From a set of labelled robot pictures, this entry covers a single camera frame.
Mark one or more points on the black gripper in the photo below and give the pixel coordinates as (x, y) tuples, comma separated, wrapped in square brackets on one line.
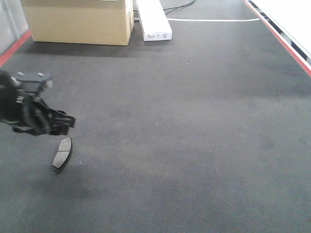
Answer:
[(22, 108)]

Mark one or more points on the brake pad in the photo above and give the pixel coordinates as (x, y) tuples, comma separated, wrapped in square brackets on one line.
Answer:
[(62, 155)]

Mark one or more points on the black conveyor belt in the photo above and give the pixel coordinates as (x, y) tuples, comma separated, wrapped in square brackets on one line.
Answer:
[(209, 132)]

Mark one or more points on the cardboard box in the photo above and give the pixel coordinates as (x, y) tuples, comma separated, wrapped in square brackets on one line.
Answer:
[(102, 22)]

